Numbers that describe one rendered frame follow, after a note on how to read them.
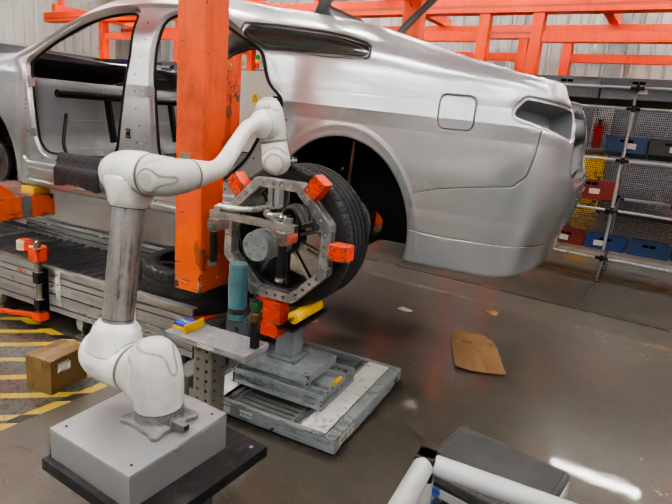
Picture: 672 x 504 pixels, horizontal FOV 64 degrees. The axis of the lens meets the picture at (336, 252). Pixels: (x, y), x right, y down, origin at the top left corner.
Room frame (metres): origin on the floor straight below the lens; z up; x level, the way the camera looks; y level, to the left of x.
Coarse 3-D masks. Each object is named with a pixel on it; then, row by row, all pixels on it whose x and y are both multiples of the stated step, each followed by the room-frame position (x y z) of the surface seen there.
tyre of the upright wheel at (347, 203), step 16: (256, 176) 2.48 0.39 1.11; (272, 176) 2.44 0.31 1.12; (288, 176) 2.40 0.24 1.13; (304, 176) 2.37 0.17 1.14; (336, 176) 2.49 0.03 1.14; (336, 192) 2.34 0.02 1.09; (352, 192) 2.47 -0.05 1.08; (336, 208) 2.30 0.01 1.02; (352, 208) 2.38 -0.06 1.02; (336, 224) 2.29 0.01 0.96; (352, 224) 2.33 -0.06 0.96; (336, 240) 2.29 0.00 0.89; (352, 240) 2.30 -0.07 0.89; (368, 240) 2.46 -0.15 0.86; (336, 272) 2.29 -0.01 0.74; (352, 272) 2.39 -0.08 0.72; (320, 288) 2.32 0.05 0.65; (336, 288) 2.33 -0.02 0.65; (304, 304) 2.35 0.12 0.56
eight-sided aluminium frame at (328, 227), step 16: (240, 192) 2.41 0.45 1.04; (256, 192) 2.43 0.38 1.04; (304, 192) 2.27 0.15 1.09; (320, 208) 2.28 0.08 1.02; (320, 224) 2.23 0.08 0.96; (320, 240) 2.23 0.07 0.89; (240, 256) 2.46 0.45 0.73; (320, 256) 2.23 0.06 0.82; (320, 272) 2.22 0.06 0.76; (256, 288) 2.36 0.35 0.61; (272, 288) 2.38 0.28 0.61; (304, 288) 2.26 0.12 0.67
